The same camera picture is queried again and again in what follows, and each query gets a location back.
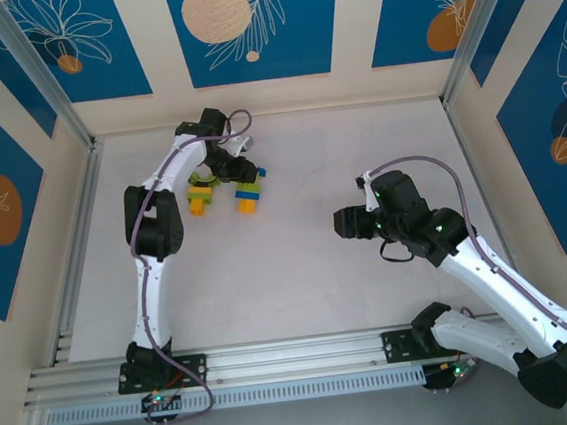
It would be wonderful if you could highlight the long aluminium mounting rail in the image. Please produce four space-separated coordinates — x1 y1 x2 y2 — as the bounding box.
18 306 567 410

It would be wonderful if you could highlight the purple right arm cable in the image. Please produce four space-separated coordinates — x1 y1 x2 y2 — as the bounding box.
364 140 567 412

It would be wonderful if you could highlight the aluminium frame post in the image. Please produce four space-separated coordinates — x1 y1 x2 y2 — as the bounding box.
431 0 545 111
0 0 106 160

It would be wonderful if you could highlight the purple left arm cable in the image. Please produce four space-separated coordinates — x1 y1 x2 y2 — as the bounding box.
118 107 283 425

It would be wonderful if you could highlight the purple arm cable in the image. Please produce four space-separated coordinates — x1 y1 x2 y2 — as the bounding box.
118 107 283 425
364 140 567 412

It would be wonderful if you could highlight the grey slotted cable duct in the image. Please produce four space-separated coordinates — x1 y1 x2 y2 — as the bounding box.
44 365 427 425

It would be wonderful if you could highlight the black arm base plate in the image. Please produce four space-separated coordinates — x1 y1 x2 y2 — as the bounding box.
380 321 477 365
115 353 211 396

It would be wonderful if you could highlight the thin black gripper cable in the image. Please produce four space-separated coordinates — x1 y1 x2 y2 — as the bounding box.
376 235 416 266

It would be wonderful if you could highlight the aluminium side rail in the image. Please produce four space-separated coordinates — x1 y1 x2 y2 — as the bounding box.
28 136 126 367
440 95 496 227

